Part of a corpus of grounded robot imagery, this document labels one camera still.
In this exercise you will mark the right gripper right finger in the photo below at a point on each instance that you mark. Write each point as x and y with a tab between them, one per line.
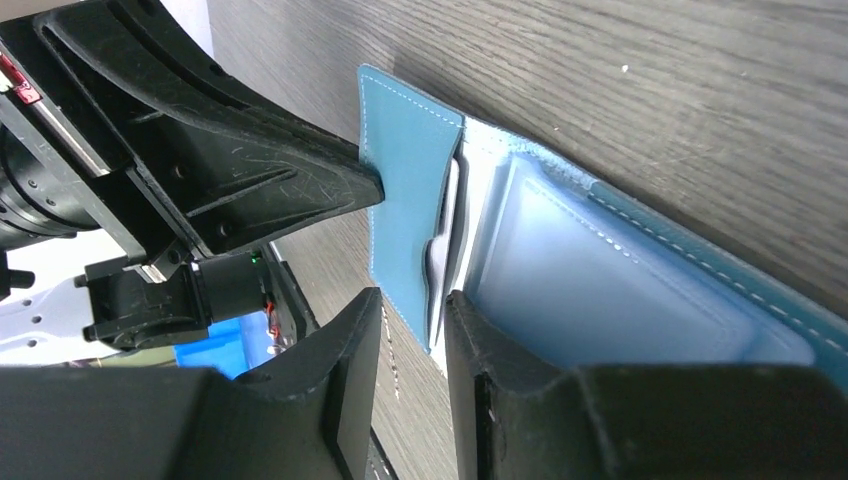
515	416

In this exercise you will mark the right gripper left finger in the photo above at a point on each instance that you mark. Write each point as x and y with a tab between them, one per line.
304	414

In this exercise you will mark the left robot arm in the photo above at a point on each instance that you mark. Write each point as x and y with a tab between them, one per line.
38	325

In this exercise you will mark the blue card holder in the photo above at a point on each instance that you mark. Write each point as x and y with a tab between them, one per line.
564	263

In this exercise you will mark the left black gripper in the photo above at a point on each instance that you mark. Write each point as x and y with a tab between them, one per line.
114	119

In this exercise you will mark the blue plastic bin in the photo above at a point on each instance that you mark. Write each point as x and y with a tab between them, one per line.
232	347

